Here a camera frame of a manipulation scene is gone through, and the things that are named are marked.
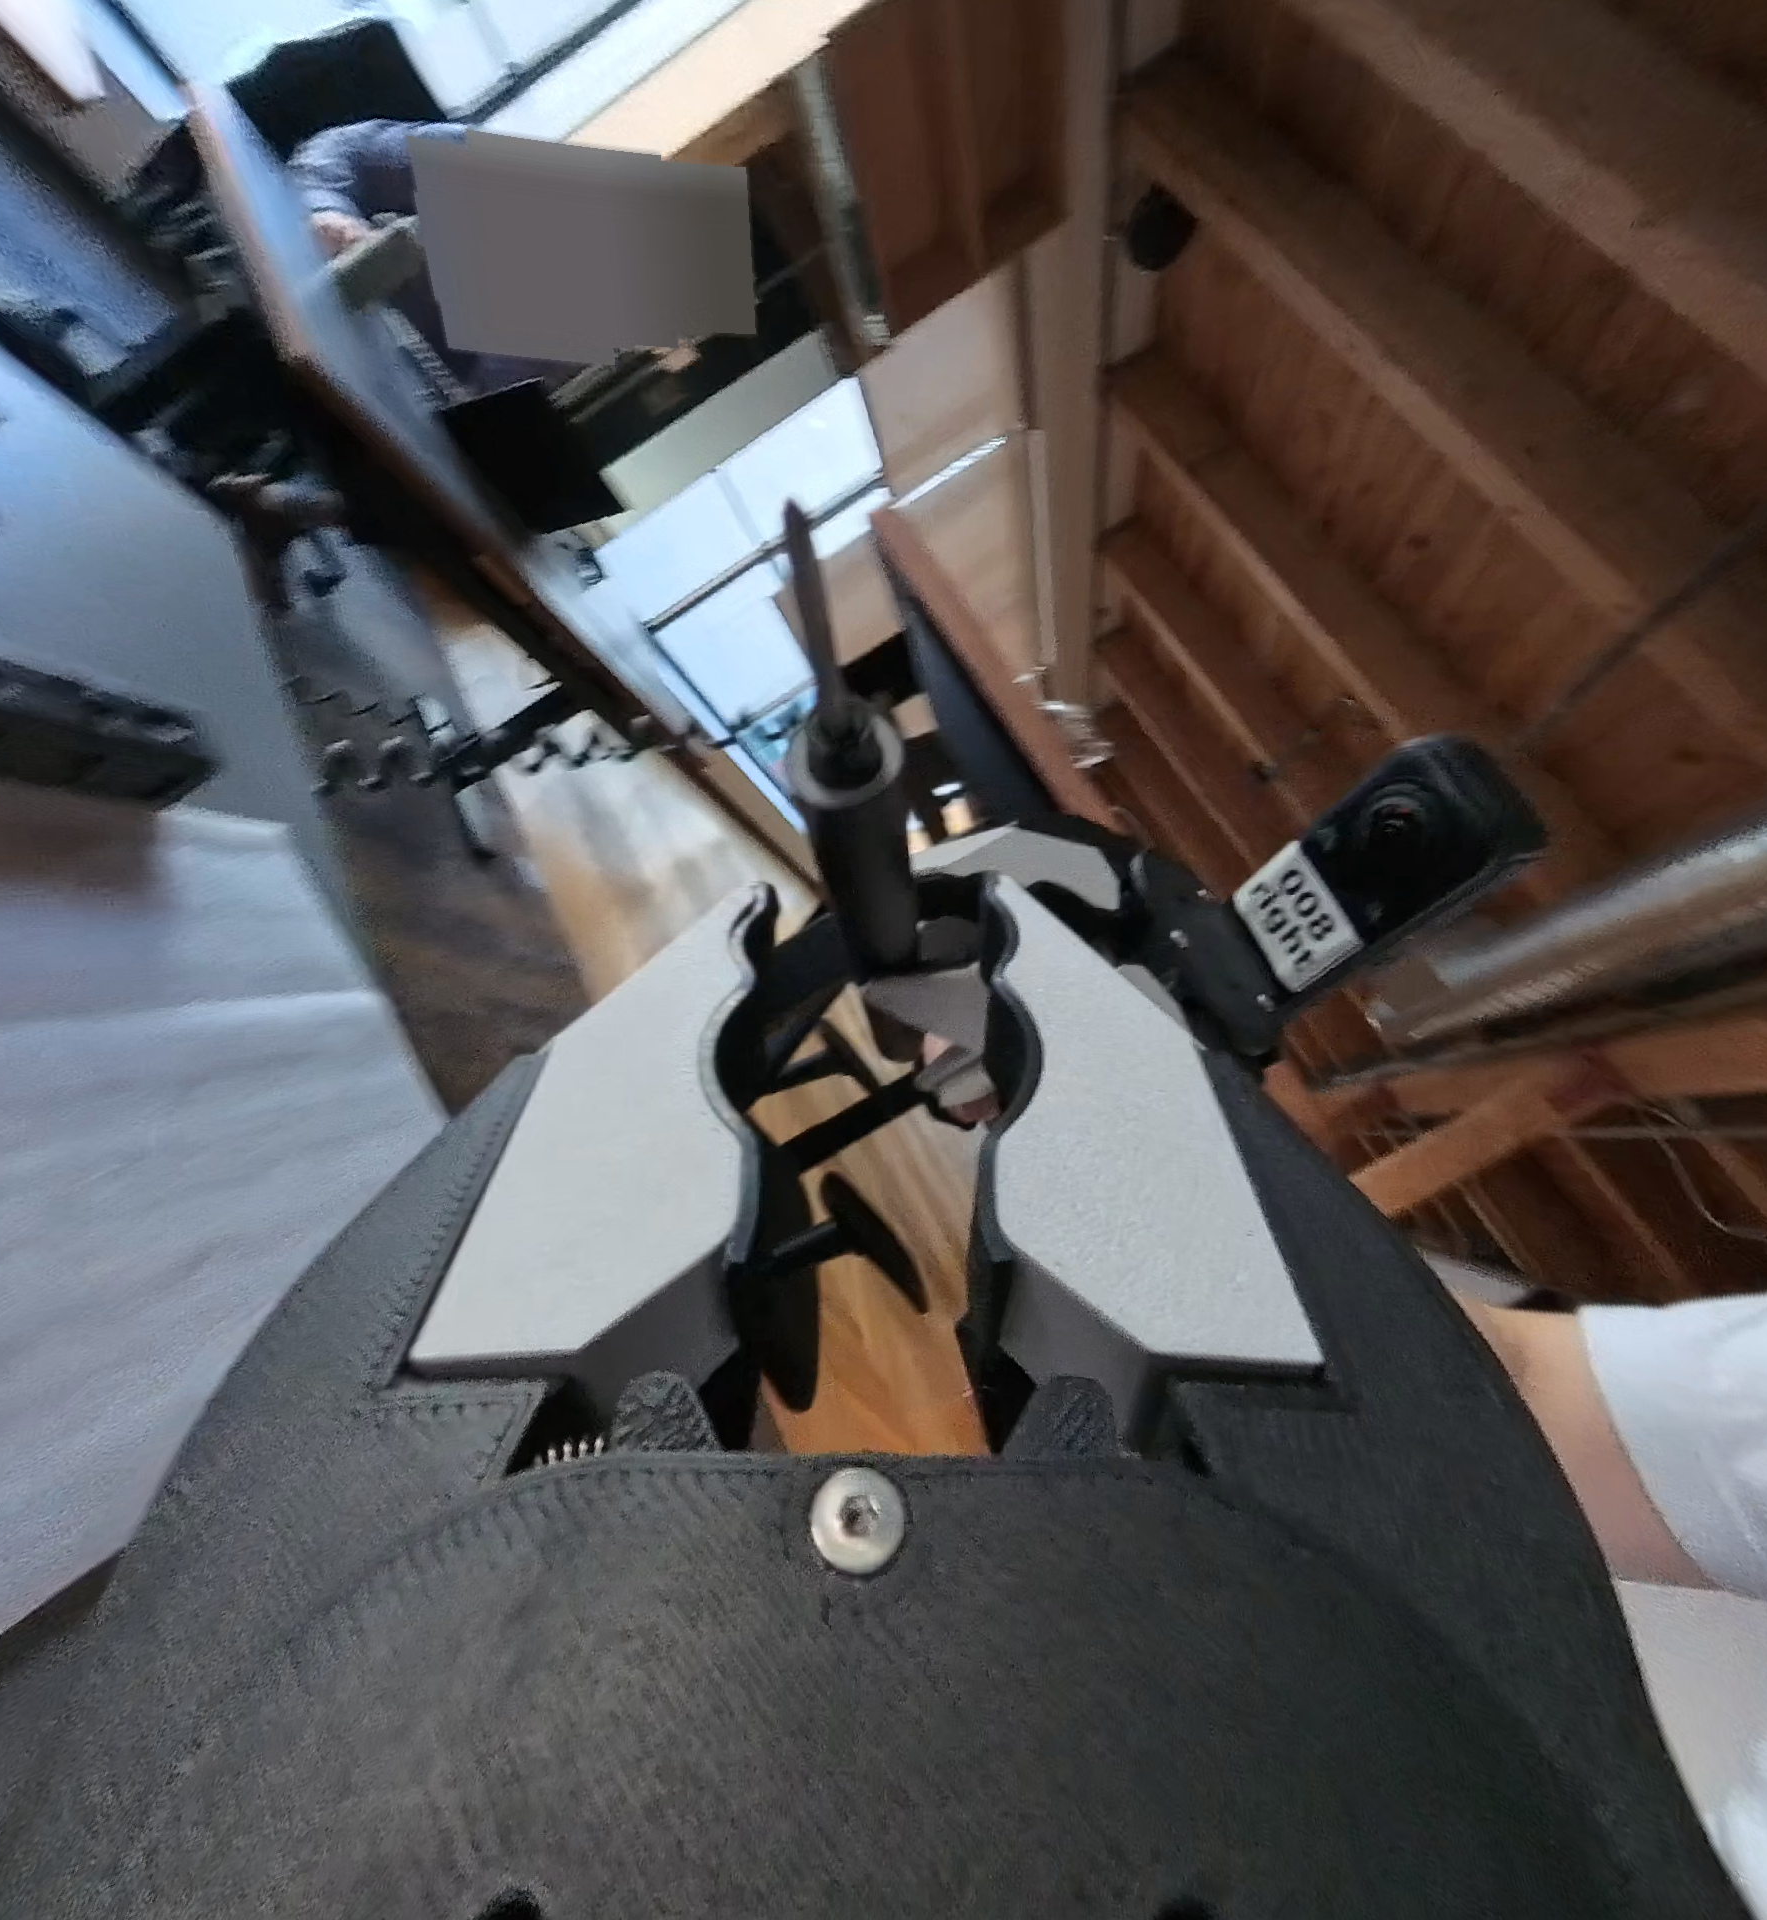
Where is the black ceiling fixture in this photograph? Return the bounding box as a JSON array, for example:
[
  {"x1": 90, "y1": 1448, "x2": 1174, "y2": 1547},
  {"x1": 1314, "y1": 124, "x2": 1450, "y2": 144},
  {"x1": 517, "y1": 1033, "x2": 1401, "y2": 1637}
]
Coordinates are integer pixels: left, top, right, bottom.
[{"x1": 1124, "y1": 187, "x2": 1204, "y2": 275}]

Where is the black keyboard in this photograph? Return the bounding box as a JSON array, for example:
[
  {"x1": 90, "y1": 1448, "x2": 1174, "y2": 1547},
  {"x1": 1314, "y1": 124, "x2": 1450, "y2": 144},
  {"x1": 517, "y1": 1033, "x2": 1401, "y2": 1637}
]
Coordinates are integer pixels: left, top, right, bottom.
[{"x1": 0, "y1": 636, "x2": 218, "y2": 804}]

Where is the metal pipe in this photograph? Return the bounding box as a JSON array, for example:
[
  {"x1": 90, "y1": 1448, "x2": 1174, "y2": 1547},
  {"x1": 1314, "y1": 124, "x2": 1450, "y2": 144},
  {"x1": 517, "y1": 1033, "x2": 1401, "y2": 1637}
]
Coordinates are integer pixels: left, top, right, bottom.
[{"x1": 1302, "y1": 793, "x2": 1767, "y2": 1088}]

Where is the black office chair base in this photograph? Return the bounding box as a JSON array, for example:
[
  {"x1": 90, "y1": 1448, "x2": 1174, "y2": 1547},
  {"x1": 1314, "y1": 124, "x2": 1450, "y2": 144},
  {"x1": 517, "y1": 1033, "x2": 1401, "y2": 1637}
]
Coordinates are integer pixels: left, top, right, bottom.
[{"x1": 733, "y1": 885, "x2": 1005, "y2": 1351}]

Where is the white cloth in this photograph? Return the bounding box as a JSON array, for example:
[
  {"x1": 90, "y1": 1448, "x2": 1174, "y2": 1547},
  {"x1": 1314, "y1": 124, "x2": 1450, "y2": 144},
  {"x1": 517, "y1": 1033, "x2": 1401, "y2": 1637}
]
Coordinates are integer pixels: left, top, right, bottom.
[{"x1": 0, "y1": 810, "x2": 451, "y2": 1682}]

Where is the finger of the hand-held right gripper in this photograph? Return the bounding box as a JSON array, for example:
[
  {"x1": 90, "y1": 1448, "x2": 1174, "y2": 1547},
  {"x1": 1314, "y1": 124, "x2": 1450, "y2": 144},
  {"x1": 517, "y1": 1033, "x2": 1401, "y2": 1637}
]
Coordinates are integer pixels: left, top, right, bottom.
[
  {"x1": 905, "y1": 822, "x2": 1132, "y2": 915},
  {"x1": 868, "y1": 958, "x2": 997, "y2": 1127}
]

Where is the black monitor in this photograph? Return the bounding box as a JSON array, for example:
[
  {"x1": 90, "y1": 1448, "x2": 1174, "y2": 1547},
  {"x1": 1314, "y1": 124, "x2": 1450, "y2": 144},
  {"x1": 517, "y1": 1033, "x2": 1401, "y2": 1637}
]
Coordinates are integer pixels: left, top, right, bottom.
[{"x1": 890, "y1": 575, "x2": 1072, "y2": 842}]

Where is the person in white shirt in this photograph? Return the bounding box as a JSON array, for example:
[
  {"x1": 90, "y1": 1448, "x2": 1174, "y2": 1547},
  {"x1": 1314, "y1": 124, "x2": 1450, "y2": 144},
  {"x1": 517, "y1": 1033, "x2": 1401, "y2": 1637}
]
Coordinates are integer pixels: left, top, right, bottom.
[{"x1": 1573, "y1": 1275, "x2": 1767, "y2": 1920}]

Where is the black precision screwdriver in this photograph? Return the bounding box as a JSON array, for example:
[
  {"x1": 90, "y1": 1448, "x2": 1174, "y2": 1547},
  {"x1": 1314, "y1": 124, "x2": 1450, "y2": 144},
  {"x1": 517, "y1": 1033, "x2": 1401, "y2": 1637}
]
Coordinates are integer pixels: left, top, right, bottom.
[{"x1": 778, "y1": 498, "x2": 927, "y2": 977}]

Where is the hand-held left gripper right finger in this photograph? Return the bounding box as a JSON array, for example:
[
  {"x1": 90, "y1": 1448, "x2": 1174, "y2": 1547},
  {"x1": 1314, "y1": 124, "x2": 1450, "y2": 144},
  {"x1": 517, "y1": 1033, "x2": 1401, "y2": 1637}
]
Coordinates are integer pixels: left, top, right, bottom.
[{"x1": 964, "y1": 874, "x2": 1329, "y2": 1410}]

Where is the person's right forearm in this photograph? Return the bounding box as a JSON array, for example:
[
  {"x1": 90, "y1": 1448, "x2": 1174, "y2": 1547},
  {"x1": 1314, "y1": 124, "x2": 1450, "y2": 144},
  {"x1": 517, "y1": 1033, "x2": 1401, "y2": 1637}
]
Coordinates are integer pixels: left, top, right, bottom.
[{"x1": 1477, "y1": 1297, "x2": 1710, "y2": 1592}]

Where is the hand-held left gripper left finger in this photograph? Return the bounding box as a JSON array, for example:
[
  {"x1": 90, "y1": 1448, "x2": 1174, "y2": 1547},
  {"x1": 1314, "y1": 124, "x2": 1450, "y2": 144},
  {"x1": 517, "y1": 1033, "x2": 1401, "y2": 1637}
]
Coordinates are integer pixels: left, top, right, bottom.
[{"x1": 406, "y1": 881, "x2": 780, "y2": 1383}]

